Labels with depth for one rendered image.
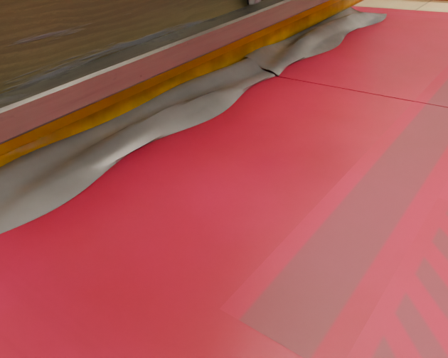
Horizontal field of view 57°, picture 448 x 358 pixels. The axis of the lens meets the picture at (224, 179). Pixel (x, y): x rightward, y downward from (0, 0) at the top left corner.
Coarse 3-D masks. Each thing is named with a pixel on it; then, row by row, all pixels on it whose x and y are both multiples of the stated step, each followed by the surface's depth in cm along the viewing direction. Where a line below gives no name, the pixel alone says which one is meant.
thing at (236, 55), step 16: (352, 0) 35; (320, 16) 31; (272, 32) 27; (288, 32) 28; (240, 48) 25; (256, 48) 26; (208, 64) 23; (224, 64) 24; (176, 80) 21; (144, 96) 20; (96, 112) 18; (112, 112) 18; (64, 128) 17; (80, 128) 17; (32, 144) 16; (48, 144) 16; (0, 160) 15
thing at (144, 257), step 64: (192, 128) 19; (256, 128) 18; (320, 128) 18; (384, 128) 18; (128, 192) 15; (192, 192) 14; (256, 192) 14; (320, 192) 14; (0, 256) 12; (64, 256) 12; (128, 256) 12; (192, 256) 12; (256, 256) 12; (0, 320) 10; (64, 320) 10; (128, 320) 10; (192, 320) 10
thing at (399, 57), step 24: (384, 24) 33; (408, 24) 32; (432, 24) 32; (336, 48) 28; (360, 48) 27; (384, 48) 27; (408, 48) 27; (432, 48) 27; (288, 72) 24; (312, 72) 24; (336, 72) 24; (360, 72) 24; (384, 72) 23; (408, 72) 23; (432, 72) 23; (408, 96) 20
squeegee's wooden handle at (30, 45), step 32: (0, 0) 13; (32, 0) 13; (64, 0) 14; (96, 0) 15; (128, 0) 16; (160, 0) 17; (192, 0) 19; (224, 0) 21; (0, 32) 13; (32, 32) 14; (64, 32) 14; (96, 32) 15; (128, 32) 17; (160, 32) 18; (0, 64) 13; (32, 64) 14; (64, 64) 15
